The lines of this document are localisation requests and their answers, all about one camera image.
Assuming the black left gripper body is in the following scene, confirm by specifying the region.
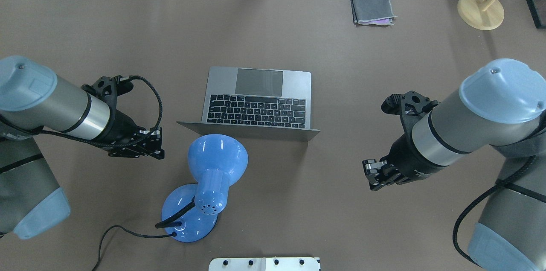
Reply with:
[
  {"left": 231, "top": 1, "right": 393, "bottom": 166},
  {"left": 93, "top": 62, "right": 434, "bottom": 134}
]
[{"left": 101, "top": 111, "right": 160, "bottom": 152}]

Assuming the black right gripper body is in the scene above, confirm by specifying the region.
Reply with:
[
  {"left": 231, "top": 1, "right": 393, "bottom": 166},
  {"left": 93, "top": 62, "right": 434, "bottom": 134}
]
[{"left": 386, "top": 135, "right": 445, "bottom": 184}]

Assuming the grey laptop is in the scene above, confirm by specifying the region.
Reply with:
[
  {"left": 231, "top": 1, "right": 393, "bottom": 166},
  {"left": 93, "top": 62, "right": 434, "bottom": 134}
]
[{"left": 180, "top": 66, "right": 320, "bottom": 141}]

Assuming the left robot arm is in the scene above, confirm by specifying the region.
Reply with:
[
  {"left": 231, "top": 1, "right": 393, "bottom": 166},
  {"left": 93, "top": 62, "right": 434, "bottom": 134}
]
[{"left": 0, "top": 55, "right": 165, "bottom": 239}]

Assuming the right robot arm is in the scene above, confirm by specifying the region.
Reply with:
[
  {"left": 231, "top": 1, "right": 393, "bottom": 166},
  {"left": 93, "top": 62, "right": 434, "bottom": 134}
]
[{"left": 363, "top": 58, "right": 546, "bottom": 271}]

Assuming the blue desk lamp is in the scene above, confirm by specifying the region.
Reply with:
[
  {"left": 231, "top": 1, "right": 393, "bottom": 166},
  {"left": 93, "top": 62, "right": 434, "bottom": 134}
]
[{"left": 155, "top": 134, "right": 248, "bottom": 242}]

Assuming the white mounting plate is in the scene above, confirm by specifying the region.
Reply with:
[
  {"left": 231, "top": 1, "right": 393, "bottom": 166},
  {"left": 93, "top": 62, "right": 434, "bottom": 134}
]
[{"left": 208, "top": 257, "right": 322, "bottom": 271}]

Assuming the folded grey cloth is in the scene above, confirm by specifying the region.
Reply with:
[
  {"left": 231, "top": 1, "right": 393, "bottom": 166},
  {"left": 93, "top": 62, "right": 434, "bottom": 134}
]
[{"left": 350, "top": 0, "right": 396, "bottom": 26}]

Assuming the wooden cup stand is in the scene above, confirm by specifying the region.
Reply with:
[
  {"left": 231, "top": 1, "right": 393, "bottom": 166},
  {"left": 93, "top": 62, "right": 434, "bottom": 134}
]
[{"left": 457, "top": 0, "right": 505, "bottom": 31}]

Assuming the black tray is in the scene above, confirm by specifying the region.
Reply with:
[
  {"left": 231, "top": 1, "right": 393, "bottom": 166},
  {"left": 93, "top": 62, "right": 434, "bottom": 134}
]
[{"left": 526, "top": 0, "right": 546, "bottom": 29}]

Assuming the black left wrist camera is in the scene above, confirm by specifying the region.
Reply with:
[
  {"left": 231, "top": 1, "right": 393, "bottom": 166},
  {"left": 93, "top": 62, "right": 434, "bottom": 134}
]
[{"left": 81, "top": 75, "right": 134, "bottom": 110}]

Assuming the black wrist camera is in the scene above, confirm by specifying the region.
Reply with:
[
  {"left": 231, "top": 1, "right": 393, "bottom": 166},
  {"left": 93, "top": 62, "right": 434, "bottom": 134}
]
[
  {"left": 81, "top": 75, "right": 134, "bottom": 110},
  {"left": 380, "top": 90, "right": 439, "bottom": 132}
]

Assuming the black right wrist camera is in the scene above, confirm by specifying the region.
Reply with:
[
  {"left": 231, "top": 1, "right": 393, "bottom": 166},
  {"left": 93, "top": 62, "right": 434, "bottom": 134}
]
[{"left": 380, "top": 90, "right": 439, "bottom": 132}]

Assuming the black lamp power cable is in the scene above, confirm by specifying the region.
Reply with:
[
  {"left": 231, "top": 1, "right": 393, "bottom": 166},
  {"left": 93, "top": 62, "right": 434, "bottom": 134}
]
[{"left": 91, "top": 225, "right": 177, "bottom": 271}]

